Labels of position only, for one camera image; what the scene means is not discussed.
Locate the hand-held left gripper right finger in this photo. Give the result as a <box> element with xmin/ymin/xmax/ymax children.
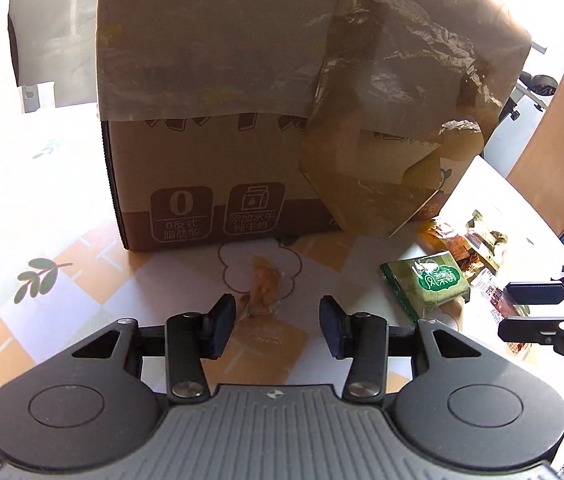
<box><xmin>319</xmin><ymin>296</ymin><xmax>489</xmax><ymax>402</ymax></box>

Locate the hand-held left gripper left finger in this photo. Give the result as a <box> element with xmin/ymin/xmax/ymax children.
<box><xmin>69</xmin><ymin>294</ymin><xmax>237</xmax><ymax>402</ymax></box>

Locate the office chair base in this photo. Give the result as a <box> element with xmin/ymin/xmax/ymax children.
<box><xmin>499</xmin><ymin>35</ymin><xmax>559</xmax><ymax>122</ymax></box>

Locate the brown snack packet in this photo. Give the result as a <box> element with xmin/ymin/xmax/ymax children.
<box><xmin>423</xmin><ymin>216</ymin><xmax>469</xmax><ymax>258</ymax></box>

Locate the wooden door panel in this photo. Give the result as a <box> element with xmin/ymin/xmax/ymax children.
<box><xmin>506</xmin><ymin>0</ymin><xmax>564</xmax><ymax>246</ymax></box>

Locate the white and dark snack packet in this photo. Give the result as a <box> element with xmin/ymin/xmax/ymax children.
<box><xmin>463</xmin><ymin>209</ymin><xmax>511</xmax><ymax>267</ymax></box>

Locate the brown cardboard box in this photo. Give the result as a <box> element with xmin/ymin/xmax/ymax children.
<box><xmin>96</xmin><ymin>0</ymin><xmax>534</xmax><ymax>253</ymax></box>

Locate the translucent plastic liner bag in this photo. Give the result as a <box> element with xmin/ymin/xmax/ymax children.
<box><xmin>96</xmin><ymin>0</ymin><xmax>534</xmax><ymax>239</ymax></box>

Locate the green snack packet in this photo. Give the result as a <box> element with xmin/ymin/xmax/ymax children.
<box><xmin>380</xmin><ymin>250</ymin><xmax>473</xmax><ymax>323</ymax></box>

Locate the small clear snack packet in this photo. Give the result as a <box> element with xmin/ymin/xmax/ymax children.
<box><xmin>239</xmin><ymin>255</ymin><xmax>285</xmax><ymax>317</ymax></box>

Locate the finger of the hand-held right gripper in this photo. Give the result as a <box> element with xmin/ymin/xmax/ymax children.
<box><xmin>504</xmin><ymin>259</ymin><xmax>564</xmax><ymax>306</ymax></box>
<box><xmin>497</xmin><ymin>305</ymin><xmax>564</xmax><ymax>377</ymax></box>

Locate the printed tablecloth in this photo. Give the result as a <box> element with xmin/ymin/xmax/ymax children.
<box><xmin>0</xmin><ymin>95</ymin><xmax>564</xmax><ymax>480</ymax></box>

